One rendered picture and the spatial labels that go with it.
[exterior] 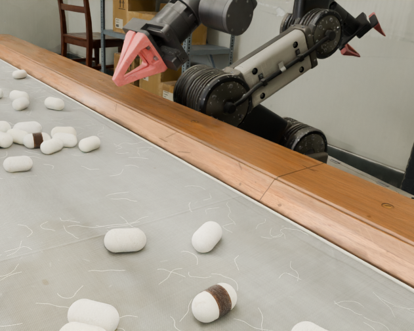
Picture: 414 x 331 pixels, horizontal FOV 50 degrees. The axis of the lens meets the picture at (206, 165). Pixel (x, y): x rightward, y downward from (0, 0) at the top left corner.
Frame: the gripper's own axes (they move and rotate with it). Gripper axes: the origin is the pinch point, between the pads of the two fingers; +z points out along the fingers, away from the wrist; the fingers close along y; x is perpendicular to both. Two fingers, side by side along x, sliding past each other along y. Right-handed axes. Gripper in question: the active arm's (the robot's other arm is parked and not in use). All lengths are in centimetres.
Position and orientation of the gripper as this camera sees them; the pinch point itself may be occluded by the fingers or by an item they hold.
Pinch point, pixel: (119, 79)
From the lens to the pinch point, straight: 67.4
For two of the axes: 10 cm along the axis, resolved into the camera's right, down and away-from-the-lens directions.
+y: 6.2, 3.4, -7.0
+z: -6.4, 7.3, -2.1
